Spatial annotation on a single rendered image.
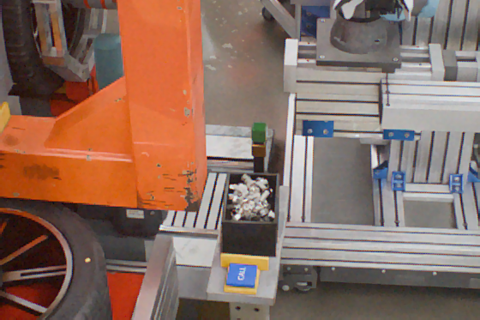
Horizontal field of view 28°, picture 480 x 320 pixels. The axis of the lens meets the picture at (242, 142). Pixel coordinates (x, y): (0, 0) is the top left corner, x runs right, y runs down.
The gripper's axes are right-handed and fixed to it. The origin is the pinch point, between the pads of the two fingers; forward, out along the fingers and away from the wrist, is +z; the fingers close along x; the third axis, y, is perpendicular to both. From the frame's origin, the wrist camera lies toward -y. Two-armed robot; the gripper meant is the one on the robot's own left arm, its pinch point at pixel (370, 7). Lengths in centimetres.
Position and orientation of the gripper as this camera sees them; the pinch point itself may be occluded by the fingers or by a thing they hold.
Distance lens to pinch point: 187.9
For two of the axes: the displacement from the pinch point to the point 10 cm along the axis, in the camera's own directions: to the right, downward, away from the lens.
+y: 1.4, 8.1, 5.6
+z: -3.2, 5.8, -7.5
